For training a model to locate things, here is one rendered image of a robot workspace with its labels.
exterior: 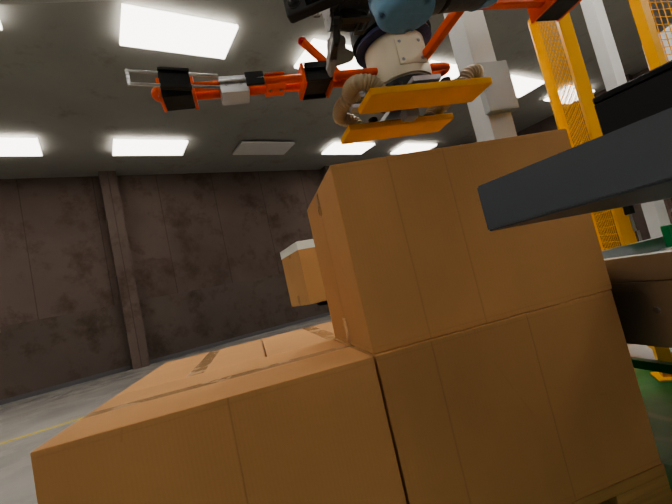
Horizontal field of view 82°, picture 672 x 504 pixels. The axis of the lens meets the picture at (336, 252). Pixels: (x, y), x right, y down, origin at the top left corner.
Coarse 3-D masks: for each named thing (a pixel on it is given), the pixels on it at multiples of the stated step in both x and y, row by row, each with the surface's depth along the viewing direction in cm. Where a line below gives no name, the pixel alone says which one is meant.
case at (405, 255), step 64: (320, 192) 95; (384, 192) 82; (448, 192) 85; (320, 256) 112; (384, 256) 80; (448, 256) 83; (512, 256) 86; (576, 256) 89; (384, 320) 78; (448, 320) 81
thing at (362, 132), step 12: (372, 120) 115; (396, 120) 112; (420, 120) 114; (432, 120) 115; (444, 120) 117; (348, 132) 110; (360, 132) 111; (372, 132) 113; (384, 132) 116; (396, 132) 118; (408, 132) 120; (420, 132) 123; (432, 132) 125
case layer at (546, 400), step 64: (512, 320) 83; (576, 320) 87; (192, 384) 91; (256, 384) 74; (320, 384) 73; (384, 384) 76; (448, 384) 78; (512, 384) 81; (576, 384) 85; (64, 448) 63; (128, 448) 65; (192, 448) 67; (256, 448) 69; (320, 448) 71; (384, 448) 74; (448, 448) 77; (512, 448) 79; (576, 448) 83; (640, 448) 86
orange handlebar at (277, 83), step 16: (512, 0) 88; (528, 0) 89; (544, 0) 90; (448, 16) 89; (448, 32) 93; (432, 48) 98; (432, 64) 109; (448, 64) 110; (272, 80) 97; (288, 80) 98; (336, 80) 106; (208, 96) 97
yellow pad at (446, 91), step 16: (448, 80) 100; (464, 80) 97; (480, 80) 98; (368, 96) 92; (384, 96) 92; (400, 96) 94; (416, 96) 96; (432, 96) 98; (448, 96) 101; (464, 96) 103; (368, 112) 99
